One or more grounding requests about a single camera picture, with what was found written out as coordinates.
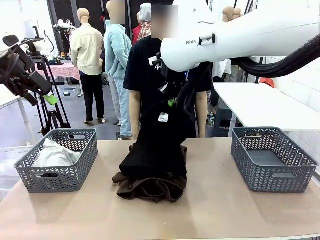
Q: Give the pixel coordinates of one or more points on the black camera tripod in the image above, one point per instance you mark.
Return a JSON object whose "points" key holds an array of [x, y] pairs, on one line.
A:
{"points": [[47, 117]]}

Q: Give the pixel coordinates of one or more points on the person's left hand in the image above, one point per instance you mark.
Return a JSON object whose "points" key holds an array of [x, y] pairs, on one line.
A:
{"points": [[203, 133]]}

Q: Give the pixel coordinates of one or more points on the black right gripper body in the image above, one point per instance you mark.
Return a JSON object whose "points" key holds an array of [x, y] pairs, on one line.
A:
{"points": [[172, 85]]}

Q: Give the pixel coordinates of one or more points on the person's right forearm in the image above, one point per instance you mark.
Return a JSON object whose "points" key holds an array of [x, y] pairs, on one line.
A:
{"points": [[135, 112]]}

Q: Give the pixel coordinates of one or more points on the light grey garment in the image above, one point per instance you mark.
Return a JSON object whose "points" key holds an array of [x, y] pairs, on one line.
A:
{"points": [[55, 156]]}

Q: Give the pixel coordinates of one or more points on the person's right hand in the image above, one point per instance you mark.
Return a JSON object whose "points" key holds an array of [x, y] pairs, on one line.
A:
{"points": [[135, 135]]}

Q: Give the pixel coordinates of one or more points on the person in black T-shirt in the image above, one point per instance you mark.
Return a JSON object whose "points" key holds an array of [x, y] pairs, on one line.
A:
{"points": [[142, 75]]}

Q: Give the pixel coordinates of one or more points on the person's left forearm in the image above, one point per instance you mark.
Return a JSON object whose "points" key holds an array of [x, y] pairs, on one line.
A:
{"points": [[202, 112]]}

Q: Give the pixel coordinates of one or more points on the small white table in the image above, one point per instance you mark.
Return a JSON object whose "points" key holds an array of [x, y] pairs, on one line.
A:
{"points": [[7, 100]]}

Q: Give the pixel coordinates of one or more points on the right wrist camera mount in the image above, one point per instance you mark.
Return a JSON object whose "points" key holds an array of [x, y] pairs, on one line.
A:
{"points": [[153, 60]]}

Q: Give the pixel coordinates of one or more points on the grey plastic lattice basket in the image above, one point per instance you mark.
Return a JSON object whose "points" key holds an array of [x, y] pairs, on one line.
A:
{"points": [[62, 180], [270, 180]]}

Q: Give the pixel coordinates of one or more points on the mannequin in cream shirt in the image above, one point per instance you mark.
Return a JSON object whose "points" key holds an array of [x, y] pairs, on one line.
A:
{"points": [[86, 47]]}

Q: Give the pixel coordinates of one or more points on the black trousers garment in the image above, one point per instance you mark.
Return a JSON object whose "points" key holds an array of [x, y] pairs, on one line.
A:
{"points": [[155, 150]]}

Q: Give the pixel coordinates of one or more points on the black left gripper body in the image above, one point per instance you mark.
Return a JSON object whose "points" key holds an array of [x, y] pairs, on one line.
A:
{"points": [[15, 75]]}

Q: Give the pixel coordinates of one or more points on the table with red checked cloth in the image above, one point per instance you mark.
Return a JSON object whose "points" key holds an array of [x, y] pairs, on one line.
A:
{"points": [[65, 70]]}

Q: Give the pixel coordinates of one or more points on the red cloth object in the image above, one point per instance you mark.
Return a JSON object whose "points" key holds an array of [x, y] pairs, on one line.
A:
{"points": [[267, 82]]}

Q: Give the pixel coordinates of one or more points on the dark stool under table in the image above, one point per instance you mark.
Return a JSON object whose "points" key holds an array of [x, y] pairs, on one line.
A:
{"points": [[222, 123]]}

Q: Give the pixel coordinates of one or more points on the mannequin in light-blue fleece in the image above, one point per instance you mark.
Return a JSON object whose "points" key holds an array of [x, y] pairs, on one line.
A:
{"points": [[117, 55]]}

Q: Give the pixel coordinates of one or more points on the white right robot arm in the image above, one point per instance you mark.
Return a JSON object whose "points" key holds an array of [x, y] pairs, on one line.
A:
{"points": [[250, 32]]}

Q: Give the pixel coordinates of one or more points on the mannequin in plaid hooded top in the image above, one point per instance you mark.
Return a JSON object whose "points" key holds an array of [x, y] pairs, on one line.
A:
{"points": [[145, 25]]}

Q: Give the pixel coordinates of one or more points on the dark brown shorts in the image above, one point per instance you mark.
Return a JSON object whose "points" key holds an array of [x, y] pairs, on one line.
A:
{"points": [[150, 190]]}

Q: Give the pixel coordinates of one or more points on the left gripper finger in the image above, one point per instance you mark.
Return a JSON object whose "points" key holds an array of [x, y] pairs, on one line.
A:
{"points": [[31, 98], [41, 83]]}

